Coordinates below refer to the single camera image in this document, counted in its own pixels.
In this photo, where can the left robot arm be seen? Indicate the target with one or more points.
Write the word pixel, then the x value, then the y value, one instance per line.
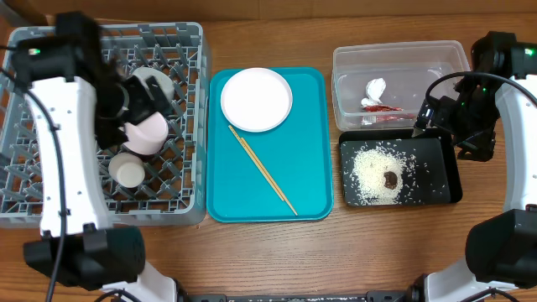
pixel 80 103

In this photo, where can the black tray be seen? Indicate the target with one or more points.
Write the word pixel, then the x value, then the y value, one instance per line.
pixel 437 173

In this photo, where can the large white plate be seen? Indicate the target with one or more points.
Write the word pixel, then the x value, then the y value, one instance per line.
pixel 256 100

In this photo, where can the clear plastic storage box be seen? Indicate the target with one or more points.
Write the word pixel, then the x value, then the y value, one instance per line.
pixel 408 68

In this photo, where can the small pink saucer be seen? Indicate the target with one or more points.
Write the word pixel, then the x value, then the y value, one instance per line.
pixel 148 136

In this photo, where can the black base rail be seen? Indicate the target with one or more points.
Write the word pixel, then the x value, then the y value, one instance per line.
pixel 293 297

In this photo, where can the white tissue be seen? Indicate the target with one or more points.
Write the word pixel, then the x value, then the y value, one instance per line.
pixel 374 90

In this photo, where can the wooden chopstick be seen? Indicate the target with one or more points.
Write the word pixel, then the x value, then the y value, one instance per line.
pixel 257 163
pixel 286 200

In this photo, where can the grey bowl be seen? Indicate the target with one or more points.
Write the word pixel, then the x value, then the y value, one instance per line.
pixel 165 83

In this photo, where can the red snack wrapper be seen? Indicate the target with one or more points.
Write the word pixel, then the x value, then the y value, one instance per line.
pixel 382 111

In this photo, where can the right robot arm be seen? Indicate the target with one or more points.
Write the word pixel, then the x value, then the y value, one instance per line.
pixel 500 253

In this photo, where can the white cup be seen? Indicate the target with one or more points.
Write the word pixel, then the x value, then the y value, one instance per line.
pixel 127 170

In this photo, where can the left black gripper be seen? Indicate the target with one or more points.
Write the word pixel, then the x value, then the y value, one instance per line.
pixel 145 106

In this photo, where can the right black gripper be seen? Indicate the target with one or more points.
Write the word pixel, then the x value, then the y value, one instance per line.
pixel 439 122

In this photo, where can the rice and food scraps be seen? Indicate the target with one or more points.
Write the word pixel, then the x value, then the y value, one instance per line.
pixel 378 175

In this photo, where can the teal plastic tray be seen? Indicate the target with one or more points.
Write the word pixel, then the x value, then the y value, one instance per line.
pixel 297 154

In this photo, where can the grey dishwasher rack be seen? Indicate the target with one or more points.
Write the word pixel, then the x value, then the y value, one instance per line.
pixel 173 192

